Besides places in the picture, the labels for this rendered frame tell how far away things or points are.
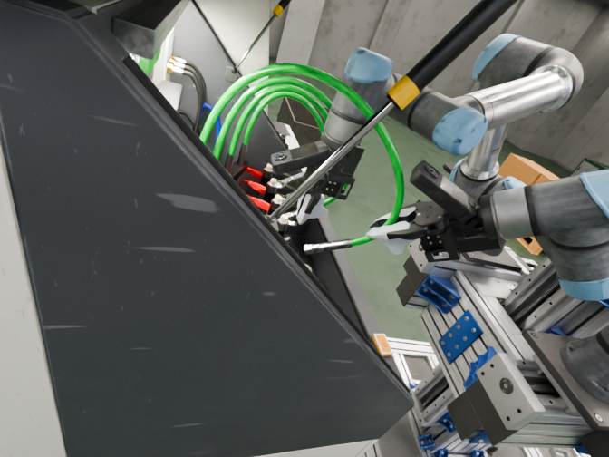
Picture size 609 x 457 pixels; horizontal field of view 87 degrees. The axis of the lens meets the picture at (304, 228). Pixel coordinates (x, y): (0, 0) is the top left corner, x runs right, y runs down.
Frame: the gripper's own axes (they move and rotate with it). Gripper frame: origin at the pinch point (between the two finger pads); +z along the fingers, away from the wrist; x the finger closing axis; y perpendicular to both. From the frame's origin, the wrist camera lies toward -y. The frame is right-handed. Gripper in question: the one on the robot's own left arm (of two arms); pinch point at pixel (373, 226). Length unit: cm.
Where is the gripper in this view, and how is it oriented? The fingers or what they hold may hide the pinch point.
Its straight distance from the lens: 62.4
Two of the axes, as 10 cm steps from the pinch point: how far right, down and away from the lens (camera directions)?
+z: -7.7, 1.6, 6.1
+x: 4.2, -5.9, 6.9
